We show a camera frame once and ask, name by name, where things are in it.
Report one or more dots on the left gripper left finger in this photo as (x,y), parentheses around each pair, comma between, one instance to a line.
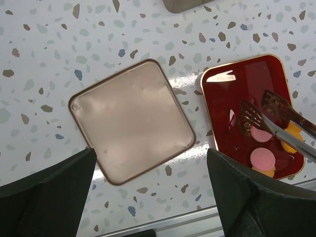
(48,203)

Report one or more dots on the orange flower cookie bottom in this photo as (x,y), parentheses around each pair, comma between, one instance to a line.
(269,173)

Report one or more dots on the orange fish shaped cookie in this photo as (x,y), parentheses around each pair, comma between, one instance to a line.
(293,130)

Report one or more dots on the metal tongs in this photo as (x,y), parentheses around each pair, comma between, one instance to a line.
(275,112)

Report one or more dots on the red rectangular tray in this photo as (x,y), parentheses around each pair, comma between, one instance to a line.
(232,93)

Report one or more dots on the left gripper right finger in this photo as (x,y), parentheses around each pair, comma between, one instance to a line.
(251,204)

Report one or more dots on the gold cookie tin box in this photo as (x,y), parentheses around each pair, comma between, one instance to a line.
(178,6)

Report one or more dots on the gold tin lid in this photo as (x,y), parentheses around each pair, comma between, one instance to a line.
(133,120)

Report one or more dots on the pink sandwich cookie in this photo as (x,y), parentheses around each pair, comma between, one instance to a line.
(262,159)

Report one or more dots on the pink round cookie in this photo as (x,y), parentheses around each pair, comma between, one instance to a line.
(260,135)

